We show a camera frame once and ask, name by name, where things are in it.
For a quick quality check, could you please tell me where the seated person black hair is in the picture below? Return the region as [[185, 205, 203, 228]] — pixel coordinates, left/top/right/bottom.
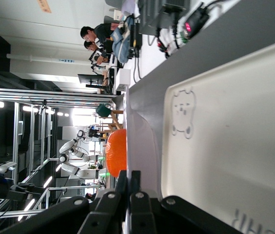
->
[[83, 40, 115, 64], [80, 22, 126, 43]]

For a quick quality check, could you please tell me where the dark grey equipment box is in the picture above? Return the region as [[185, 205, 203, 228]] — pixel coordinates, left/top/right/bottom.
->
[[138, 0, 191, 36]]

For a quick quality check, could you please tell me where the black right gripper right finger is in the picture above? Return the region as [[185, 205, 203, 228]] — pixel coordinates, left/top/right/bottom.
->
[[130, 170, 243, 234]]

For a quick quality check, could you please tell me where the cream tray with bear print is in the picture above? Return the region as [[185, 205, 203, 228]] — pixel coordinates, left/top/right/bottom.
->
[[160, 36, 275, 234]]

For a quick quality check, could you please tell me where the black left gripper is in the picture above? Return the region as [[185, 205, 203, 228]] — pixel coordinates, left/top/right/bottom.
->
[[87, 128, 101, 142]]

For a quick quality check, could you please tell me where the wooden peg rack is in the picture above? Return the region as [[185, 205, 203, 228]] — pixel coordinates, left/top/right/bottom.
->
[[98, 109, 124, 141]]

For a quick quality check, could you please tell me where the white pipe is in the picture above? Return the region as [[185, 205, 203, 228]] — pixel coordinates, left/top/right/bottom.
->
[[6, 53, 92, 66]]

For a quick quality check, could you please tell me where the orange fruit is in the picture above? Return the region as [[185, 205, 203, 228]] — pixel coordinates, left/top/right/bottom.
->
[[105, 129, 128, 178]]

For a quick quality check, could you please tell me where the black monitor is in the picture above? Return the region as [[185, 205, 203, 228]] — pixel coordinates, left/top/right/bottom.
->
[[78, 74, 105, 89]]

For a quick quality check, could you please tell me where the dark green box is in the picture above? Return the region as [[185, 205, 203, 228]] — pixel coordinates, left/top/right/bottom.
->
[[95, 103, 113, 117]]

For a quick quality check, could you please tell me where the tan paper label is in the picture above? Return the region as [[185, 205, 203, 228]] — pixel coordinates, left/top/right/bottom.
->
[[37, 0, 52, 14]]

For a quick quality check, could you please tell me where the white box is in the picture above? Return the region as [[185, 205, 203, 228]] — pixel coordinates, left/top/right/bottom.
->
[[115, 68, 131, 91]]

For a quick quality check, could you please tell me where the aluminium frame structure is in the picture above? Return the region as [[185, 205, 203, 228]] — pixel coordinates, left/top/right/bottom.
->
[[0, 87, 118, 220]]

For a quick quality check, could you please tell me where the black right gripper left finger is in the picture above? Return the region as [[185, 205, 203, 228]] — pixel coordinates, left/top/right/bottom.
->
[[0, 170, 128, 234]]

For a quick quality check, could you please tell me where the blue denim garment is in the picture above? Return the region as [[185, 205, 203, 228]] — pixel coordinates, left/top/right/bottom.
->
[[110, 14, 135, 64]]

